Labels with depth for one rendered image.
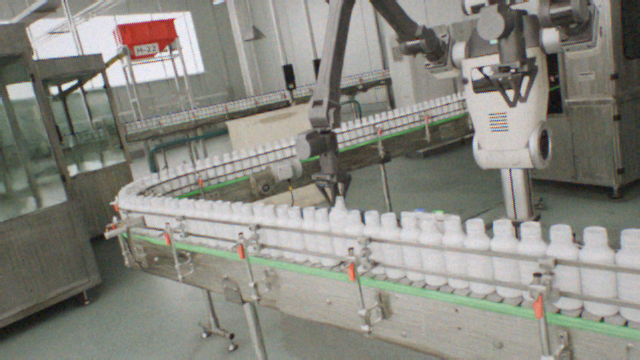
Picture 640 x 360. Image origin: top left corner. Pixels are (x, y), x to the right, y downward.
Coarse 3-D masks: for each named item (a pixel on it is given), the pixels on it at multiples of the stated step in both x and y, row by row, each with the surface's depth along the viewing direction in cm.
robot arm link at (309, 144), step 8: (328, 112) 129; (336, 112) 129; (336, 120) 129; (312, 128) 133; (320, 128) 130; (328, 128) 130; (296, 136) 127; (304, 136) 125; (312, 136) 127; (320, 136) 129; (296, 144) 128; (304, 144) 126; (312, 144) 126; (320, 144) 128; (296, 152) 129; (304, 152) 127; (312, 152) 126; (320, 152) 129
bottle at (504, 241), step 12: (504, 228) 103; (492, 240) 106; (504, 240) 103; (516, 240) 104; (516, 252) 103; (504, 264) 104; (516, 264) 103; (504, 276) 104; (516, 276) 104; (504, 288) 105
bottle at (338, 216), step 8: (336, 200) 135; (344, 200) 136; (336, 208) 135; (344, 208) 136; (336, 216) 134; (344, 216) 134; (336, 224) 135; (344, 224) 135; (336, 232) 135; (344, 232) 135; (336, 240) 136; (344, 240) 135; (336, 248) 137; (344, 248) 136
